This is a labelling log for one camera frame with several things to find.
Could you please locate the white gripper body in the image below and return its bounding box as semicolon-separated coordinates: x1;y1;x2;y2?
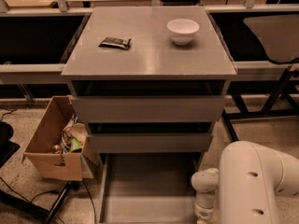
191;168;219;224

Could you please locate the grey bottom drawer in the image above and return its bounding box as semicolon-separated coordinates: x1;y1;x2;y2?
97;153;197;224

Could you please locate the grey drawer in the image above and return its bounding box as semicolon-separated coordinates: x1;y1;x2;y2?
70;96;224;123
89;133;212;153
97;153;197;224

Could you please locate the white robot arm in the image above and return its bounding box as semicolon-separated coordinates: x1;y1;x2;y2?
192;141;299;224

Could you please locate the grey middle drawer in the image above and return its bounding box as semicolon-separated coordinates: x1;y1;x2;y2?
89;133;212;153

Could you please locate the grey drawer cabinet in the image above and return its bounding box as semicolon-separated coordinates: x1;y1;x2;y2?
61;6;237;170

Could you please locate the grey top drawer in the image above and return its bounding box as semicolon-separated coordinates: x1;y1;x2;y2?
70;96;224;123

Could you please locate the open cardboard box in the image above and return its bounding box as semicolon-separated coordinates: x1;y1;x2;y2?
24;96;98;181

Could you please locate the green packet in box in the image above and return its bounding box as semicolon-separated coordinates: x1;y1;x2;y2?
71;137;82;152

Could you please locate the black stand leg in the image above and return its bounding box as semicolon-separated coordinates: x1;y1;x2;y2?
44;181;78;224

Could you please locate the white ceramic bowl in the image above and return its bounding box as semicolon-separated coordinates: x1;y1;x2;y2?
167;19;200;45

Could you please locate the dark snack packet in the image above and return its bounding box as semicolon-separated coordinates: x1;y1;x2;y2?
99;36;131;50

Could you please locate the black object at left edge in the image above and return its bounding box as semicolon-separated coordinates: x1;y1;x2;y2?
0;121;20;167

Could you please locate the black table frame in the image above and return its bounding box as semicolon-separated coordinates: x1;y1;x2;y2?
222;68;299;142

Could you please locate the black floor cable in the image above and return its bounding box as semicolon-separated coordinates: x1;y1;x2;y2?
80;180;97;224

